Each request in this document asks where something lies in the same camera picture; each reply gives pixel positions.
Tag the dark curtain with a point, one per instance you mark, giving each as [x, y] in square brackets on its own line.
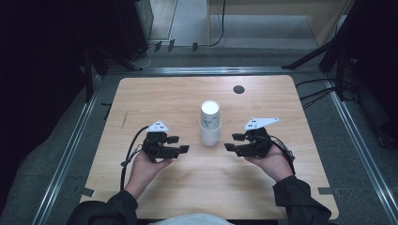
[381, 47]
[37, 78]

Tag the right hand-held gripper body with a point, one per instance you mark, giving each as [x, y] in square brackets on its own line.
[258, 145]

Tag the person's left hand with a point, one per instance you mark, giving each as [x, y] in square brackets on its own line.
[142, 173]

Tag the black round table grommet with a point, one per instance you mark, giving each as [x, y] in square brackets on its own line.
[238, 89]

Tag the black tripod stand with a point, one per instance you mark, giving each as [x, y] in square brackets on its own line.
[306, 57]

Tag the dark floor bracket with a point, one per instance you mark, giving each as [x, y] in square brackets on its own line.
[158, 46]
[171, 45]
[194, 47]

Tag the black metal stand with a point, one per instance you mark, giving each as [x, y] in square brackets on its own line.
[88, 78]

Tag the black computer tower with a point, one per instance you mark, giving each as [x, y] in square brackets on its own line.
[131, 28]

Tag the stack of white paper cups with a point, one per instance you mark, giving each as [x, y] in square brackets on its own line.
[210, 134]

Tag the metal floor rail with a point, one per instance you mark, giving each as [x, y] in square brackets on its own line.
[203, 71]
[359, 150]
[64, 165]

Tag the grey tape strip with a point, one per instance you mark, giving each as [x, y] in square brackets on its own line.
[327, 191]
[85, 191]

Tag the person's right hand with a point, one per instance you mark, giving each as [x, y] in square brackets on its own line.
[275, 165]

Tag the person's grey clothing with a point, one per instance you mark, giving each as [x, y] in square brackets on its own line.
[191, 220]

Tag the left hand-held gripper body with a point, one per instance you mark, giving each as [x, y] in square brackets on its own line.
[156, 146]

